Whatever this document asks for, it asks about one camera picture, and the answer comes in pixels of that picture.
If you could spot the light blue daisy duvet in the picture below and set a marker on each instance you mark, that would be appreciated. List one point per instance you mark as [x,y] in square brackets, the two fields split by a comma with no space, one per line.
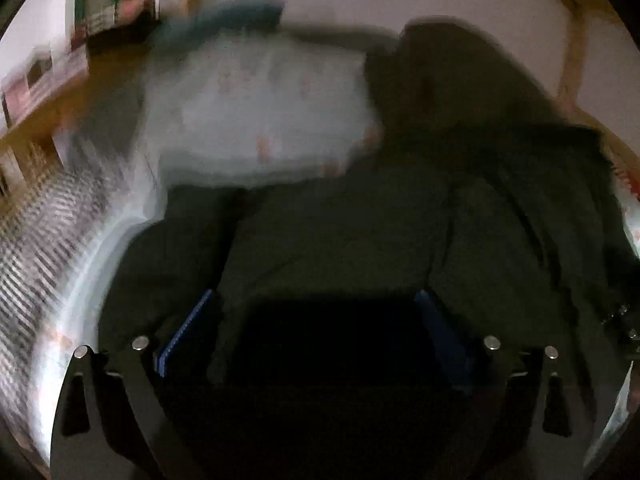
[311,262]

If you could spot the olive green hooded garment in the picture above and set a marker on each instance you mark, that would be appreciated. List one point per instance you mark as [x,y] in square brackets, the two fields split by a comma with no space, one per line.
[442,75]

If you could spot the black zip jacket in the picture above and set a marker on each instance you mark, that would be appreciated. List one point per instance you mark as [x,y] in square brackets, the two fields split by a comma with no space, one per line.
[316,367]

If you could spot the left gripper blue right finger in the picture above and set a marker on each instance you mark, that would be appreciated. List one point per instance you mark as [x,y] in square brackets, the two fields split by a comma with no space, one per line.
[500,396]

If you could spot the teal pillow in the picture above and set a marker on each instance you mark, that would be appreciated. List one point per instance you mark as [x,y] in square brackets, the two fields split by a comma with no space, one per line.
[223,18]

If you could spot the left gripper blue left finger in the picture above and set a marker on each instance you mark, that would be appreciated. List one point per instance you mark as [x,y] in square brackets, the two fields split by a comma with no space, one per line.
[128,407]

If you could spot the grey blanket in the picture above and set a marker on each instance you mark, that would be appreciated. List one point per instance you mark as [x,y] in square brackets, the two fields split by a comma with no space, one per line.
[107,130]

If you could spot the black white checkered sheet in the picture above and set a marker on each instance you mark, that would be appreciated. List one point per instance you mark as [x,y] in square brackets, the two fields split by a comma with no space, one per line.
[44,233]

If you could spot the wooden bunk bed frame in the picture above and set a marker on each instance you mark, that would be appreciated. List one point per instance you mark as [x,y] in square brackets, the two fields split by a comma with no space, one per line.
[575,50]

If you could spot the wooden desk with clutter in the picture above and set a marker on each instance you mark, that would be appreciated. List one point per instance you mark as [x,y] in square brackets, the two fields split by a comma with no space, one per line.
[103,43]

